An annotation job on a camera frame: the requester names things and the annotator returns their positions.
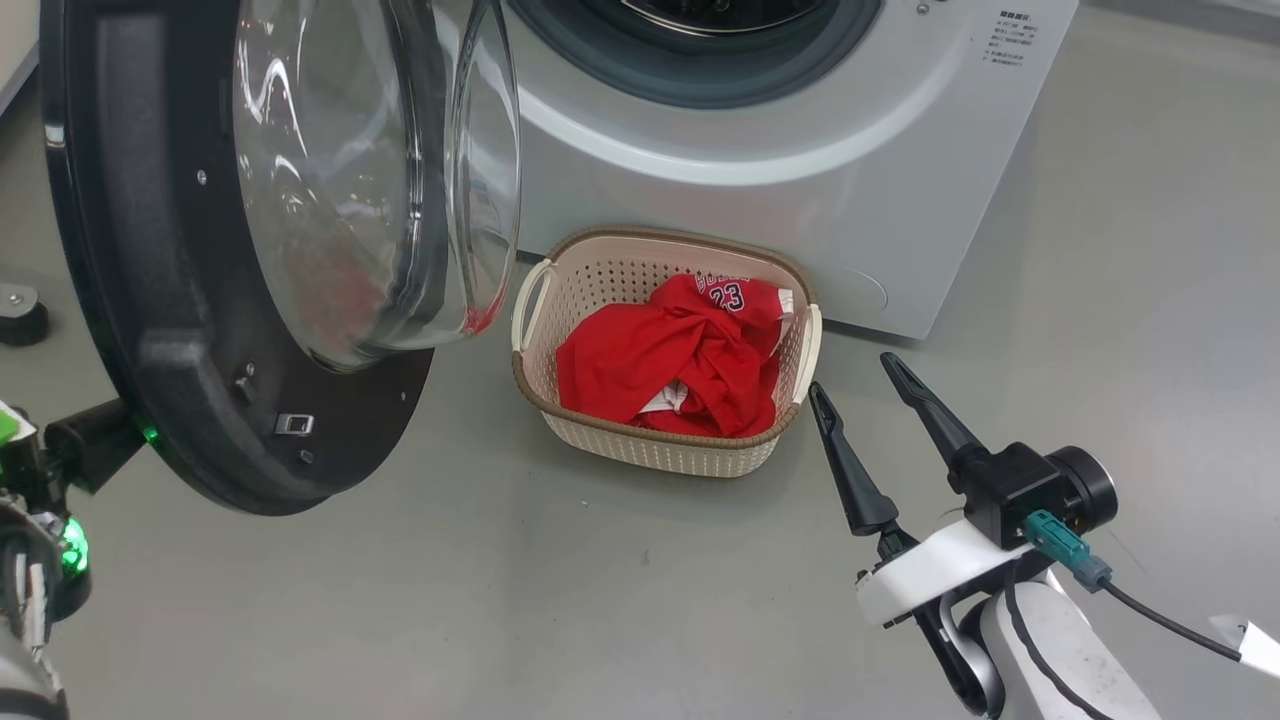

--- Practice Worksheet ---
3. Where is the cream perforated laundry basket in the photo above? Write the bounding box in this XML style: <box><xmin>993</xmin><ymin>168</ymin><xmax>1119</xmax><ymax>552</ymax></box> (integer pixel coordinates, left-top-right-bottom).
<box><xmin>511</xmin><ymin>227</ymin><xmax>824</xmax><ymax>479</ymax></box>

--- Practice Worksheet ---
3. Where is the white front-load washing machine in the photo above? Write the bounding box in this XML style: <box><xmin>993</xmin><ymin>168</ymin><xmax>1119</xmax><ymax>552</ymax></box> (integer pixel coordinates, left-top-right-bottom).
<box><xmin>490</xmin><ymin>0</ymin><xmax>1081</xmax><ymax>341</ymax></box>

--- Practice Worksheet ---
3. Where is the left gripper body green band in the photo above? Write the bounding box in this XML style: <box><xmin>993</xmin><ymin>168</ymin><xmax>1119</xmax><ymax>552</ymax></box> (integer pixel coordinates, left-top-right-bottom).
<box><xmin>0</xmin><ymin>398</ymin><xmax>59</xmax><ymax>513</ymax></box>

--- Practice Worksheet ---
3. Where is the red garment white trim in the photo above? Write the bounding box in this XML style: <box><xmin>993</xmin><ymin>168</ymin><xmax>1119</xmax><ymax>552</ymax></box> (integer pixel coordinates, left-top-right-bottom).
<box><xmin>556</xmin><ymin>290</ymin><xmax>783</xmax><ymax>438</ymax></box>

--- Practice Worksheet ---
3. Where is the right camera cable teal plug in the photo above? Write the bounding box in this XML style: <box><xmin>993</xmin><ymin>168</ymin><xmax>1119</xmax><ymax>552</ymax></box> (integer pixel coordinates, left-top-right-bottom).
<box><xmin>1024</xmin><ymin>509</ymin><xmax>1280</xmax><ymax>681</ymax></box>

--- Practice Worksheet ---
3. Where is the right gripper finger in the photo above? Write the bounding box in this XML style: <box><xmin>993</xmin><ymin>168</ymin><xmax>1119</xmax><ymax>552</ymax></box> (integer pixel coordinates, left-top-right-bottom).
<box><xmin>808</xmin><ymin>381</ymin><xmax>919</xmax><ymax>563</ymax></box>
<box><xmin>880</xmin><ymin>351</ymin><xmax>993</xmax><ymax>495</ymax></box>

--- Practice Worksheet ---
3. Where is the white partition screen on casters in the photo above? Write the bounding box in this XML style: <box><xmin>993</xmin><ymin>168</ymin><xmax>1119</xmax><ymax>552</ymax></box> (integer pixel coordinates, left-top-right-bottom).
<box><xmin>0</xmin><ymin>0</ymin><xmax>49</xmax><ymax>348</ymax></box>

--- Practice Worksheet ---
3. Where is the dark grey glass washer door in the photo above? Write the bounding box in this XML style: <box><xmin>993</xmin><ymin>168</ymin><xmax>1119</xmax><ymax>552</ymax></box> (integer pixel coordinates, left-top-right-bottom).
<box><xmin>38</xmin><ymin>0</ymin><xmax>523</xmax><ymax>517</ymax></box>

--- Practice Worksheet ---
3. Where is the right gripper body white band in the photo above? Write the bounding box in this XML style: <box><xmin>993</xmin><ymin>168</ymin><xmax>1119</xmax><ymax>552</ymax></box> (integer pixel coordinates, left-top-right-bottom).
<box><xmin>855</xmin><ymin>518</ymin><xmax>1053</xmax><ymax>631</ymax></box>

